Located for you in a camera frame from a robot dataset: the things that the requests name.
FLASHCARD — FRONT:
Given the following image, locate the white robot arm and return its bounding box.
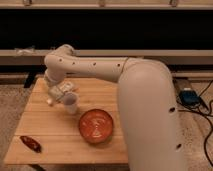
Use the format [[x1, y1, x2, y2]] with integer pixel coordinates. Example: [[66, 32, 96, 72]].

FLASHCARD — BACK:
[[44, 44, 188, 171]]

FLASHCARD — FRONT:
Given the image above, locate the orange ceramic bowl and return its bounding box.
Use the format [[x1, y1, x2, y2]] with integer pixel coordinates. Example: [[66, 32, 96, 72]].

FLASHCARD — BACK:
[[78, 109, 114, 144]]

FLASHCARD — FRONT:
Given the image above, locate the small white garlic piece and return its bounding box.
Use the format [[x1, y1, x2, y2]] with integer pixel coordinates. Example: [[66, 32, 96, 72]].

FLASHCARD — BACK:
[[46, 98, 54, 106]]

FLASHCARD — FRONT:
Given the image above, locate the dark red chili pepper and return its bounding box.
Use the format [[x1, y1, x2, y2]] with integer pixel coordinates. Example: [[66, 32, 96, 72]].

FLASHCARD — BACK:
[[20, 136, 42, 153]]

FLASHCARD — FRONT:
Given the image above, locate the blue power adapter box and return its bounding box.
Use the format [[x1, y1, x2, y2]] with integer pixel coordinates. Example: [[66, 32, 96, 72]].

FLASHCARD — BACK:
[[179, 89, 200, 106]]

